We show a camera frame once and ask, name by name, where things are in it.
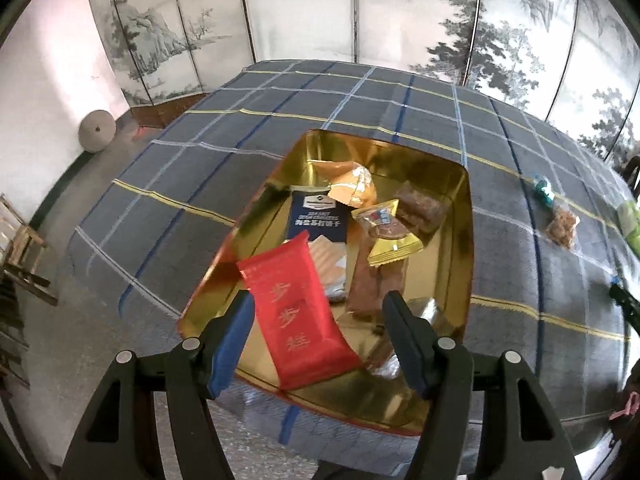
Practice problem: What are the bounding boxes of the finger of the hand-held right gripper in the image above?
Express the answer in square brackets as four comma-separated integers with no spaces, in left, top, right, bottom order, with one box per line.
[609,277,640,333]

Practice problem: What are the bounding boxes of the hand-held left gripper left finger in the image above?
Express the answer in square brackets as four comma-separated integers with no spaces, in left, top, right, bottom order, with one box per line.
[60,290,257,480]

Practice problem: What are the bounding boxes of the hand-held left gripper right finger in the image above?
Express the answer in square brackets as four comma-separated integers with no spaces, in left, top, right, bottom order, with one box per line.
[382,290,583,480]

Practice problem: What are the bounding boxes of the clear snack packet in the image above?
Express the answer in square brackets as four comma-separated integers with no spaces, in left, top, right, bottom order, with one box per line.
[407,296,456,333]

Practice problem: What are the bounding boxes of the reddish brown snack packet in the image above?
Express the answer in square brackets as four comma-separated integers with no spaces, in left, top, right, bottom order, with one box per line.
[345,237,408,317]

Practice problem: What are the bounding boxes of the gold tin box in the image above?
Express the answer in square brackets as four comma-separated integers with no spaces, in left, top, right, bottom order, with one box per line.
[177,129,475,436]

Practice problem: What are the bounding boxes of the red snack packet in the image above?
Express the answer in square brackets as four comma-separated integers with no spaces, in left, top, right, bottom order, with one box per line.
[236,230,363,392]

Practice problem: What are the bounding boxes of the yellow cookie packet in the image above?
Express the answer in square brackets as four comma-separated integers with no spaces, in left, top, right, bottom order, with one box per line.
[351,199,425,267]

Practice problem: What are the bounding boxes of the striped wafer packet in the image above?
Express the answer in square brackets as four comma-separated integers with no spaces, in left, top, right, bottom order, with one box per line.
[307,237,348,303]

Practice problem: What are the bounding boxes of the brown cake snack packet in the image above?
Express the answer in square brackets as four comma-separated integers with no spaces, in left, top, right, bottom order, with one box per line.
[395,182,447,234]

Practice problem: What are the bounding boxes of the dark blue cracker packet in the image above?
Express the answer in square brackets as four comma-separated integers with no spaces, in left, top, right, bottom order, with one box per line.
[285,185,348,246]

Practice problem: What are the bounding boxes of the orange cake packet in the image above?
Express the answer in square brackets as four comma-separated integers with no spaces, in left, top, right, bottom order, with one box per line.
[310,160,378,209]

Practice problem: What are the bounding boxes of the green snack packet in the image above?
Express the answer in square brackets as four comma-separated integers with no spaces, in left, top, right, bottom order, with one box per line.
[617,199,640,256]

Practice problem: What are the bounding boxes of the fried twist snack packet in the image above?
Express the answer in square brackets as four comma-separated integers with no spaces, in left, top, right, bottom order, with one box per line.
[545,207,581,251]

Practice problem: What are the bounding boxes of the dark wooden chair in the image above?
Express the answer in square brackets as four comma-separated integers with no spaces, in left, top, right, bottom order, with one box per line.
[625,155,640,196]

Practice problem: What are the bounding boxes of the dark wooden furniture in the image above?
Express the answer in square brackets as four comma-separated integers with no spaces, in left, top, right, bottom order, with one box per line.
[0,280,33,396]

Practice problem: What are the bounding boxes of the light wooden chair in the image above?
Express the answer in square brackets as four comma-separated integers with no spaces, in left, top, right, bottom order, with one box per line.
[0,192,58,306]

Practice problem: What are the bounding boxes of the grey plaid tablecloth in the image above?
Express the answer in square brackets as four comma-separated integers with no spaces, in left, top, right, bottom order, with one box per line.
[67,59,640,466]

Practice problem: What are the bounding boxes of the round grey disc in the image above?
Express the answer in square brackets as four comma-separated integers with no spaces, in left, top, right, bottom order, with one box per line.
[79,110,117,155]

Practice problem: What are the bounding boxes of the painted landscape folding screen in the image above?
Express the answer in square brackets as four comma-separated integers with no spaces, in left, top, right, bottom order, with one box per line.
[82,0,640,161]

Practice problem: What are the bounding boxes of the pink strap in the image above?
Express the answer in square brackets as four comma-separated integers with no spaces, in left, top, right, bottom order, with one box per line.
[610,392,640,421]

